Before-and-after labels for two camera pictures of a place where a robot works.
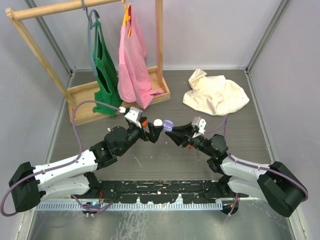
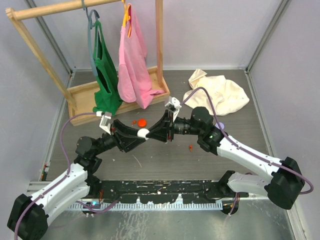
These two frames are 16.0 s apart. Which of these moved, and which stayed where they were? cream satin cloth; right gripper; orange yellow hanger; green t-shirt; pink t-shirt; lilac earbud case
Moved: right gripper; lilac earbud case
Stayed: orange yellow hanger; green t-shirt; cream satin cloth; pink t-shirt
